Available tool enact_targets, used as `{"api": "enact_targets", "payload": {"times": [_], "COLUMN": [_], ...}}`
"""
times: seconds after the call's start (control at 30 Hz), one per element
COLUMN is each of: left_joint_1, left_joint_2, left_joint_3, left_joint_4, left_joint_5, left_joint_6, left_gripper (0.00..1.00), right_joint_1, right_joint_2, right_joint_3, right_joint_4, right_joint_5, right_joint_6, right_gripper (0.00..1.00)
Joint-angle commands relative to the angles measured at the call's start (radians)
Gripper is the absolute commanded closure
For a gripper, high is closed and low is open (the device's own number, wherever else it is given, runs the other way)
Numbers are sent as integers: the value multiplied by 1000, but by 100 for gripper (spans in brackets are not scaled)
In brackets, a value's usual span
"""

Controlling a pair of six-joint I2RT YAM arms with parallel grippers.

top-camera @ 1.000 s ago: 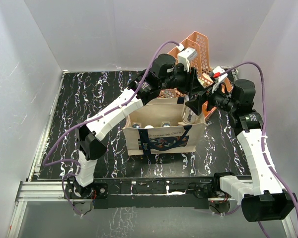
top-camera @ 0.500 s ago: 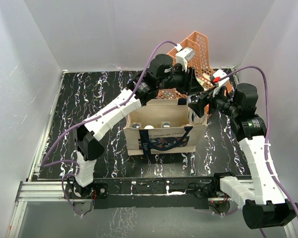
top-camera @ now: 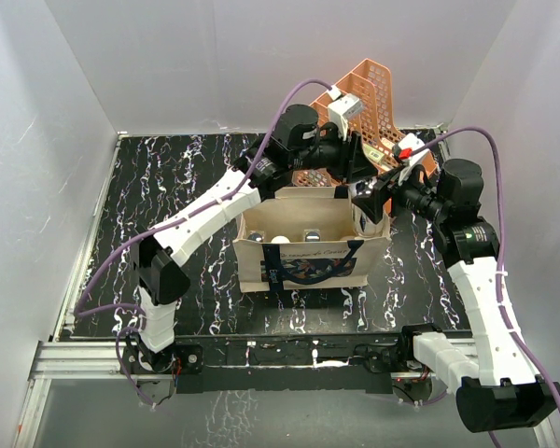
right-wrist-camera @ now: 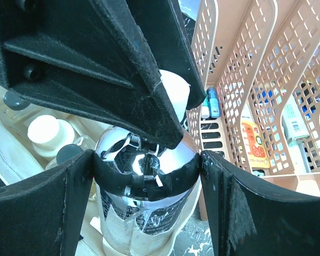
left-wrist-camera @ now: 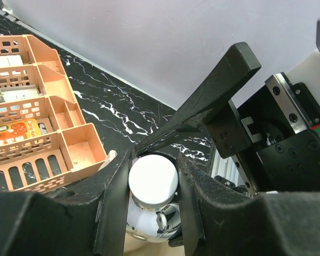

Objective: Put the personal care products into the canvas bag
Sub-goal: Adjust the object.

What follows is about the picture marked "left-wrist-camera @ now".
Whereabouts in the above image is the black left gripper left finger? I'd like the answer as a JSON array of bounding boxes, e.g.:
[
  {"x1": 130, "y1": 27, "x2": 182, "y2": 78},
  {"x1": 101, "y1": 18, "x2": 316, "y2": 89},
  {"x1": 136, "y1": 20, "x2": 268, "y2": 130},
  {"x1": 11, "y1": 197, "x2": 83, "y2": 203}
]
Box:
[{"x1": 0, "y1": 150, "x2": 131, "y2": 255}]

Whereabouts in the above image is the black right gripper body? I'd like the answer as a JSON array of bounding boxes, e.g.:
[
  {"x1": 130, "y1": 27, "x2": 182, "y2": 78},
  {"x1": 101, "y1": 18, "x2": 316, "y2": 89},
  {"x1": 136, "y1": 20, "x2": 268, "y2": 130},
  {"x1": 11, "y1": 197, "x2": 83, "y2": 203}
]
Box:
[{"x1": 207, "y1": 73, "x2": 320, "y2": 192}]

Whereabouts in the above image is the peach plastic file organizer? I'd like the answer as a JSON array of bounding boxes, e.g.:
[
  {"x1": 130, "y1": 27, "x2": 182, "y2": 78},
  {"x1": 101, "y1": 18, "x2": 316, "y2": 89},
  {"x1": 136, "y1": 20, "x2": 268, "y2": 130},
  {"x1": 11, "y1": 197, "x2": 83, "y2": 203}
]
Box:
[{"x1": 0, "y1": 35, "x2": 108, "y2": 193}]

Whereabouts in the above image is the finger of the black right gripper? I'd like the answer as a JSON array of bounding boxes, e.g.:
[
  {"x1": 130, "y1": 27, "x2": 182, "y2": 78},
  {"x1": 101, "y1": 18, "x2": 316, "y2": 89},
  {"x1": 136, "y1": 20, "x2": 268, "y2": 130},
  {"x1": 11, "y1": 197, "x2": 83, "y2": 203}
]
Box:
[{"x1": 134, "y1": 42, "x2": 261, "y2": 156}]

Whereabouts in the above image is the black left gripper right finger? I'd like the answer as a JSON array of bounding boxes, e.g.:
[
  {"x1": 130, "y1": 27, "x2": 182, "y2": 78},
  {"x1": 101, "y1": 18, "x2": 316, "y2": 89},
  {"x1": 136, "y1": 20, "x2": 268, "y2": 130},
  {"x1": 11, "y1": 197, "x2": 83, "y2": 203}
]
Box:
[{"x1": 176, "y1": 154, "x2": 320, "y2": 255}]

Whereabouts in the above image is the aluminium table frame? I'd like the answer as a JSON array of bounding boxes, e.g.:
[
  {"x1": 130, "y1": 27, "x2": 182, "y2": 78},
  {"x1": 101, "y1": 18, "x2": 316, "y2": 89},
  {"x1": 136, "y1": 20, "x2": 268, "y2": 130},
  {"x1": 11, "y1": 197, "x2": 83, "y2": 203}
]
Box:
[{"x1": 209, "y1": 147, "x2": 257, "y2": 197}]

